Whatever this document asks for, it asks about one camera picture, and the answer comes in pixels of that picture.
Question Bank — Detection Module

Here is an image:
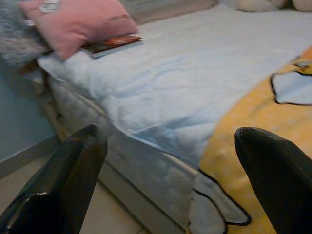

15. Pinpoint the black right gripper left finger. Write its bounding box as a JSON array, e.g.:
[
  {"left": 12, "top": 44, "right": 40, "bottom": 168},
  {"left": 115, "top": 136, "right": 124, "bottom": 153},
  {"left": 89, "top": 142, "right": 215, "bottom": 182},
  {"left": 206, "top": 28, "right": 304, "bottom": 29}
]
[{"left": 0, "top": 123, "right": 108, "bottom": 234}]

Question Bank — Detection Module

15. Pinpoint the dark red covered book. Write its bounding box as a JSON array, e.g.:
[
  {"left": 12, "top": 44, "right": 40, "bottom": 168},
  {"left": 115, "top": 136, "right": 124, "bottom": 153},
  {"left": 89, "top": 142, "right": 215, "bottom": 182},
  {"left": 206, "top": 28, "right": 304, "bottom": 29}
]
[{"left": 82, "top": 35, "right": 144, "bottom": 60}]

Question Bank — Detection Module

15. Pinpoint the pink pillow with cartoon print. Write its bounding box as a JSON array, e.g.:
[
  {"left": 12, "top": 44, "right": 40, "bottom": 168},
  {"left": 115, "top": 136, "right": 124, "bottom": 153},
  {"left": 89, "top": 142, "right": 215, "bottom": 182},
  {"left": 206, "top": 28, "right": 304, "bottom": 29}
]
[{"left": 18, "top": 0, "right": 140, "bottom": 60}]

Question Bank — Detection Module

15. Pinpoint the white quilted bed mattress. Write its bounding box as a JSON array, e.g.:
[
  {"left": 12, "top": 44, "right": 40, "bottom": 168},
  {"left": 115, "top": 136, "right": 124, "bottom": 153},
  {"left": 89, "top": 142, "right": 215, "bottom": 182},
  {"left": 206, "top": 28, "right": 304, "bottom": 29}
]
[{"left": 36, "top": 3, "right": 312, "bottom": 234}]

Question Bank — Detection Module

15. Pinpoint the yellow blanket with cartoon print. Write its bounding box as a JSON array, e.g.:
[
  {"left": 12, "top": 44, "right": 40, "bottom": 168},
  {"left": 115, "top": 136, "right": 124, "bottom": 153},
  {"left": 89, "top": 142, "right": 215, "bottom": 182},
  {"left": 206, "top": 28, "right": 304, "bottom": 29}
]
[{"left": 189, "top": 46, "right": 312, "bottom": 234}]

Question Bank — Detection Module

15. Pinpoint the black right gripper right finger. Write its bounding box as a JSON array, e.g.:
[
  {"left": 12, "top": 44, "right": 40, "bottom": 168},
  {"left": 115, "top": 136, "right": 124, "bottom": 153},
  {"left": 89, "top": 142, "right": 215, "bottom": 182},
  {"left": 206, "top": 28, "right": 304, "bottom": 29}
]
[{"left": 234, "top": 126, "right": 312, "bottom": 234}]

